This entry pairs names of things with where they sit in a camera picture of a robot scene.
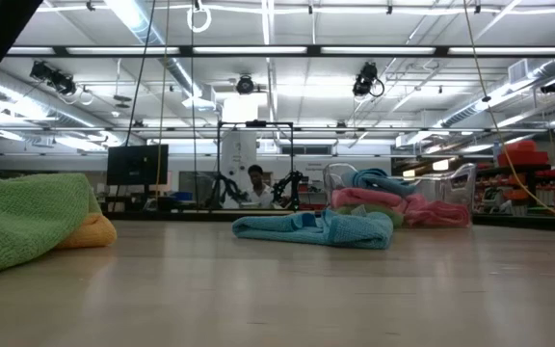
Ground grey ceiling vent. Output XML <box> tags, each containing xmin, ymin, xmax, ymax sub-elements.
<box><xmin>507</xmin><ymin>58</ymin><xmax>530</xmax><ymax>84</ymax></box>

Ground yellow hanging cable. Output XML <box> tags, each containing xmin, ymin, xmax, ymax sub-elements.
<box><xmin>462</xmin><ymin>0</ymin><xmax>555</xmax><ymax>218</ymax></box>

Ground green microfiber towel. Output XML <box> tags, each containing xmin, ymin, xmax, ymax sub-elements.
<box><xmin>0</xmin><ymin>172</ymin><xmax>104</xmax><ymax>280</ymax></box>
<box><xmin>334</xmin><ymin>203</ymin><xmax>405</xmax><ymax>228</ymax></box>

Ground black rig frame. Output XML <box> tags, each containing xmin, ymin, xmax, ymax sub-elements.
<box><xmin>216</xmin><ymin>120</ymin><xmax>296</xmax><ymax>213</ymax></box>

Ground orange microfiber towel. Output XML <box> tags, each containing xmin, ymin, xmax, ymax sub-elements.
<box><xmin>55</xmin><ymin>212</ymin><xmax>118</xmax><ymax>251</ymax></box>

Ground red stacked bins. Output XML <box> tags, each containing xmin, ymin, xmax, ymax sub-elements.
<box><xmin>496</xmin><ymin>139</ymin><xmax>551</xmax><ymax>168</ymax></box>

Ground person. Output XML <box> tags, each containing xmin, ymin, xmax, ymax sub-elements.
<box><xmin>246</xmin><ymin>163</ymin><xmax>277</xmax><ymax>210</ymax></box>

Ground white ceiling cable loop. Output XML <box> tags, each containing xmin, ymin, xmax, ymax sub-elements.
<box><xmin>185</xmin><ymin>3</ymin><xmax>214</xmax><ymax>35</ymax></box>

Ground silver ceiling duct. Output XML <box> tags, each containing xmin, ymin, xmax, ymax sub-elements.
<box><xmin>156</xmin><ymin>56</ymin><xmax>219</xmax><ymax>110</ymax></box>

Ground white pillar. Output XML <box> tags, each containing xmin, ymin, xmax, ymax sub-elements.
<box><xmin>220</xmin><ymin>130</ymin><xmax>258</xmax><ymax>209</ymax></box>

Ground black shelf table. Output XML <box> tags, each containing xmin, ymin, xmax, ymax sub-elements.
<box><xmin>474</xmin><ymin>162</ymin><xmax>555</xmax><ymax>213</ymax></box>

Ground black ceiling device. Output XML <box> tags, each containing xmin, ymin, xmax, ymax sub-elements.
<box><xmin>28</xmin><ymin>59</ymin><xmax>78</xmax><ymax>96</ymax></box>
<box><xmin>353</xmin><ymin>61</ymin><xmax>385</xmax><ymax>97</ymax></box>

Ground blue microfiber towel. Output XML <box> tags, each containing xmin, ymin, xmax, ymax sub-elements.
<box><xmin>342</xmin><ymin>167</ymin><xmax>418</xmax><ymax>199</ymax></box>
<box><xmin>231</xmin><ymin>208</ymin><xmax>395</xmax><ymax>251</ymax></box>

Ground clear plastic bin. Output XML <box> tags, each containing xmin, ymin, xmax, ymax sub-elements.
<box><xmin>323</xmin><ymin>162</ymin><xmax>479</xmax><ymax>228</ymax></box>

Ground thin black hanging cable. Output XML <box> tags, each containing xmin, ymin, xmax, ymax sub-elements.
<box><xmin>189</xmin><ymin>0</ymin><xmax>199</xmax><ymax>211</ymax></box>

